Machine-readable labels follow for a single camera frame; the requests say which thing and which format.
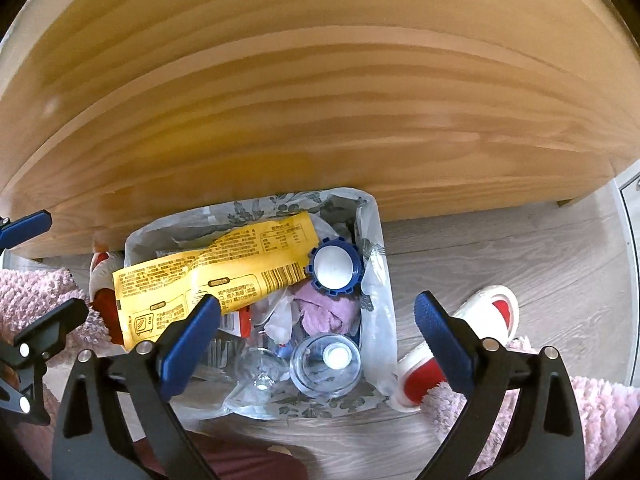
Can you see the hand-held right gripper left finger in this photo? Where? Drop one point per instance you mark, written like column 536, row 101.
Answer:
column 190, row 345

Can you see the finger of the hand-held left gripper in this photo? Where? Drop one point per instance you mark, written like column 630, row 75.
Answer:
column 45, row 330
column 30, row 227

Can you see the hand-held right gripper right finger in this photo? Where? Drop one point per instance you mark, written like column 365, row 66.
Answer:
column 445, row 345

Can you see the small red snack packet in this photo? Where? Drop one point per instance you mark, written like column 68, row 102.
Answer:
column 242, row 322

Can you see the crushed clear plastic bottle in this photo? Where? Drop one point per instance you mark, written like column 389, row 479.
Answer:
column 257, row 370

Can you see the yellow snack packet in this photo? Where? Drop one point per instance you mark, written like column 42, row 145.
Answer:
column 225, row 270

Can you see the floral lined trash bin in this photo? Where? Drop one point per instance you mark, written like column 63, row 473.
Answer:
column 380, row 285

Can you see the clear bottle with white cap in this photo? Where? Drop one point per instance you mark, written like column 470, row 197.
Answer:
column 325, row 365

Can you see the mauve towel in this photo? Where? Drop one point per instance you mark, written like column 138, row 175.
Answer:
column 325, row 310

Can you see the blue jar lid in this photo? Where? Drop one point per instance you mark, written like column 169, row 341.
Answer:
column 332, row 265

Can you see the person's left leg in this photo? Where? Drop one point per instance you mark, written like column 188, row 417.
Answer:
column 30, row 300

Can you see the person's leg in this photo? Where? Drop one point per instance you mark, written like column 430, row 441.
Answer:
column 30, row 300
column 590, row 420

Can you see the white red slipper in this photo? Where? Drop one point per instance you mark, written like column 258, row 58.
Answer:
column 480, row 305
column 102, row 270

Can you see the maroon cloth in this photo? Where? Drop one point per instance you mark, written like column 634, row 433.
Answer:
column 240, row 460

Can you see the person's right leg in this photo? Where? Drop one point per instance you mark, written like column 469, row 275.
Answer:
column 590, row 420

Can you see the wooden bed frame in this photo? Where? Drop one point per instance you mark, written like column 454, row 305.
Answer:
column 300, row 85

